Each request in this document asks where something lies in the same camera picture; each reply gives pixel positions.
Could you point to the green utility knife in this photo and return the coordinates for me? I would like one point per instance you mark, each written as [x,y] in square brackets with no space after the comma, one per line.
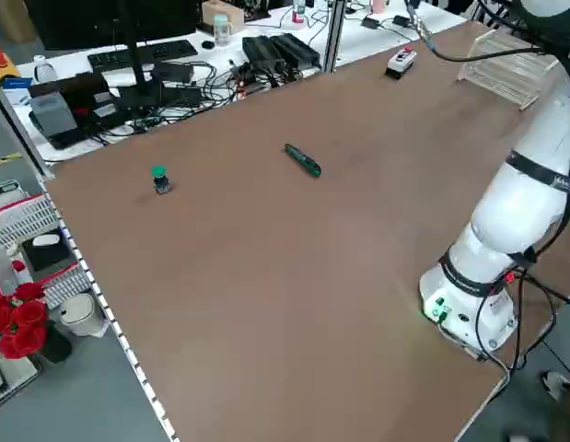
[303,160]

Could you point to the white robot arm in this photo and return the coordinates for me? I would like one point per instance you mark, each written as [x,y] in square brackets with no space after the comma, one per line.
[515,207]

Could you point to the black finned power supply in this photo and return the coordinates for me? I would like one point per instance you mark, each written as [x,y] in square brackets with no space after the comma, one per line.
[264,50]
[296,47]

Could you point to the white button control box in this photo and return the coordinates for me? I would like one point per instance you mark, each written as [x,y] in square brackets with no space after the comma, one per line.
[400,60]

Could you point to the clear bottle with teal cap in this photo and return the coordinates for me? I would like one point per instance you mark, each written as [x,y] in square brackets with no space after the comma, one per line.
[221,30]

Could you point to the red label bottle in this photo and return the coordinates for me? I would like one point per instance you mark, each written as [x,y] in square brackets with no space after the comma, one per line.
[298,11]

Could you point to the black monitor stand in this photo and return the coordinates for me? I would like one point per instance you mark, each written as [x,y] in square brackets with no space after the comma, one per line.
[136,64]

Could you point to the black power adapter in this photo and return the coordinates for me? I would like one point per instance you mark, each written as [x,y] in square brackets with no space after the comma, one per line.
[371,21]
[400,20]

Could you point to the black keyboard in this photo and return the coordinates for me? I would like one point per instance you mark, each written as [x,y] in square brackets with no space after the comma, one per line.
[142,53]

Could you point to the cardboard box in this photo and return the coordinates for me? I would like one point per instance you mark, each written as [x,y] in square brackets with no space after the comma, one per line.
[222,8]

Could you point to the small white bin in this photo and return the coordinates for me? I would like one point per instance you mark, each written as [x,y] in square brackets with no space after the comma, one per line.
[79,315]

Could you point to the pink cup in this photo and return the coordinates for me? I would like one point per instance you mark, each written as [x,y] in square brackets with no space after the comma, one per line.
[380,4]

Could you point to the white computer mouse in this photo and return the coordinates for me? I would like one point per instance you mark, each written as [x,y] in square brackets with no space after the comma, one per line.
[47,240]

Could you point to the black mouse pad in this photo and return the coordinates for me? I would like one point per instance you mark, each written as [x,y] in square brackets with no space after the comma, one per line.
[47,258]

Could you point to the grey box device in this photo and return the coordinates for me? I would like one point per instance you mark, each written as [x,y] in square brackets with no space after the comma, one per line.
[52,112]

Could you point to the black vase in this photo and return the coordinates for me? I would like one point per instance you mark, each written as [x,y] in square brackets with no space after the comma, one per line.
[56,345]

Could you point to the white plastic basket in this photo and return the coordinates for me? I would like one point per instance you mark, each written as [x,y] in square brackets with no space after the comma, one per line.
[17,221]

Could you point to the black monitor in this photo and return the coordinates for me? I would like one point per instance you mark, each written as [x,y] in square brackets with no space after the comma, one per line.
[105,23]

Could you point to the red rose bouquet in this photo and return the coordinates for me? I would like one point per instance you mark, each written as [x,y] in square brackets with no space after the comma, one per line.
[22,322]

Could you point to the clear plastic water bottle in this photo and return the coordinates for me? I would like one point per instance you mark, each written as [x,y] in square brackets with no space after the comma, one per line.
[44,70]

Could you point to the person's foot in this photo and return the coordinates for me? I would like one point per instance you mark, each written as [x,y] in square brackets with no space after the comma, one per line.
[556,382]

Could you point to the green push button switch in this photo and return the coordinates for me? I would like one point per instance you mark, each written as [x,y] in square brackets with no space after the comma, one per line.
[160,177]

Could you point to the aluminium frame post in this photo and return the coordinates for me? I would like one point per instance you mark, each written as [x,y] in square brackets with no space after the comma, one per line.
[334,32]

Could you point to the perforated table edge rail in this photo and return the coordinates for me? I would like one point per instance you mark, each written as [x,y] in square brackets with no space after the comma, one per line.
[105,313]

